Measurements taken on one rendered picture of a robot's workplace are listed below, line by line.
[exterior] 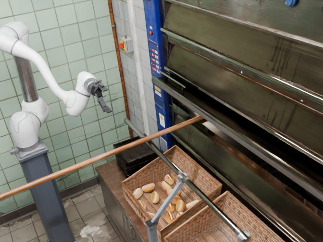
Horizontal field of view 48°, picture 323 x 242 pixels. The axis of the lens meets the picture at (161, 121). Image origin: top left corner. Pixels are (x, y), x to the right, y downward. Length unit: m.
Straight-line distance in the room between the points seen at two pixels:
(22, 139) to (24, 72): 0.45
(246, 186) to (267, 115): 0.54
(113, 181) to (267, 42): 1.70
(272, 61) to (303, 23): 0.22
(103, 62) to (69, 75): 0.31
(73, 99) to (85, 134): 1.20
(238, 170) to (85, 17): 1.75
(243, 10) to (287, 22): 0.26
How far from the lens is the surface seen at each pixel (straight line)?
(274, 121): 1.73
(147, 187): 2.67
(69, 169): 2.06
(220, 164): 2.27
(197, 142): 2.44
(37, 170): 2.73
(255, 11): 1.68
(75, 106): 2.29
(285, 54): 1.60
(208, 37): 1.96
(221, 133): 2.20
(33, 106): 2.68
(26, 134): 2.58
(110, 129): 3.52
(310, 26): 1.49
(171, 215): 2.45
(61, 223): 3.08
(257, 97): 1.80
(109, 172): 2.97
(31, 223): 3.63
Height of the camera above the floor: 2.41
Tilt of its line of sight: 31 degrees down
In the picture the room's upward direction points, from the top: 6 degrees counter-clockwise
